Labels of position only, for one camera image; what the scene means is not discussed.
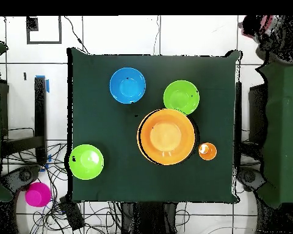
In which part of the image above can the green plastic bowl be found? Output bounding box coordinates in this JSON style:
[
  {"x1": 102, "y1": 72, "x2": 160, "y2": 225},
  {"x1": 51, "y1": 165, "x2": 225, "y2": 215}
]
[
  {"x1": 162, "y1": 80, "x2": 200, "y2": 116},
  {"x1": 68, "y1": 144, "x2": 105, "y2": 180}
]

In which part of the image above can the dark green tablecloth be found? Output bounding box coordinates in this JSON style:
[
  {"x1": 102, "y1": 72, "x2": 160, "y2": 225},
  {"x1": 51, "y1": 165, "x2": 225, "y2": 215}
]
[{"x1": 67, "y1": 47, "x2": 242, "y2": 205}]

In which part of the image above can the blue plastic bowl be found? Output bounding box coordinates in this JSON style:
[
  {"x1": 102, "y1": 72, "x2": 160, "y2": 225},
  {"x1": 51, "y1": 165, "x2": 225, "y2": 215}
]
[{"x1": 109, "y1": 67, "x2": 147, "y2": 105}]

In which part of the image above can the black cable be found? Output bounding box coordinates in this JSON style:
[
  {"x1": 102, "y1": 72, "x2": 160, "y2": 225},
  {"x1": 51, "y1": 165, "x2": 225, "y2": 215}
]
[{"x1": 63, "y1": 15, "x2": 90, "y2": 55}]

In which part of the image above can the black power strip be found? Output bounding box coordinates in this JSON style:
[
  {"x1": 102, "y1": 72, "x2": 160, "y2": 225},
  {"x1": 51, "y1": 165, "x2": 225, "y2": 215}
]
[{"x1": 58, "y1": 196, "x2": 85, "y2": 231}]

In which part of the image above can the tangle of black cables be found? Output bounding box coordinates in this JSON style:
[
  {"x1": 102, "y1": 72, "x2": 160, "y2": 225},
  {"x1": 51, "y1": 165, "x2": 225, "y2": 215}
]
[{"x1": 2, "y1": 142, "x2": 123, "y2": 234}]

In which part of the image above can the pink plastic cup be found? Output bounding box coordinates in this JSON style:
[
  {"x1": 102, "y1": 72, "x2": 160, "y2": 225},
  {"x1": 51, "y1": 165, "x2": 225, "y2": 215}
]
[{"x1": 24, "y1": 182, "x2": 52, "y2": 208}]

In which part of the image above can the orange plastic cup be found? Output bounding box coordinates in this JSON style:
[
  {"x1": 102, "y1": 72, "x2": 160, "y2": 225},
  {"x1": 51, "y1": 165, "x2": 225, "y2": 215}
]
[{"x1": 198, "y1": 142, "x2": 218, "y2": 161}]

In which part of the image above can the dark square floor frame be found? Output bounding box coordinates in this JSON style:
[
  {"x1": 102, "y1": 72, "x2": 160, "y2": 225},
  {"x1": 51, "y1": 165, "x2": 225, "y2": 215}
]
[{"x1": 26, "y1": 15, "x2": 62, "y2": 45}]

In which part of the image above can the black stand with blue tape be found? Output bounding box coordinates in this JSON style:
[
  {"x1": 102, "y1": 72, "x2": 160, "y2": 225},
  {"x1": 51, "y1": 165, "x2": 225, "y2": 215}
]
[{"x1": 1, "y1": 75, "x2": 50, "y2": 166}]

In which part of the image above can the large orange plastic bowl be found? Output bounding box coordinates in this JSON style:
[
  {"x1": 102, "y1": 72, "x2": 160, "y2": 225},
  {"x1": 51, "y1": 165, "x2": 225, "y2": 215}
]
[{"x1": 136, "y1": 108, "x2": 197, "y2": 166}]

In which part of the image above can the black box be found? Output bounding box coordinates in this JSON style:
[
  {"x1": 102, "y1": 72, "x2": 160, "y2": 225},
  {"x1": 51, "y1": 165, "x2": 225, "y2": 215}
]
[
  {"x1": 248, "y1": 83, "x2": 268, "y2": 147},
  {"x1": 0, "y1": 80, "x2": 10, "y2": 137}
]

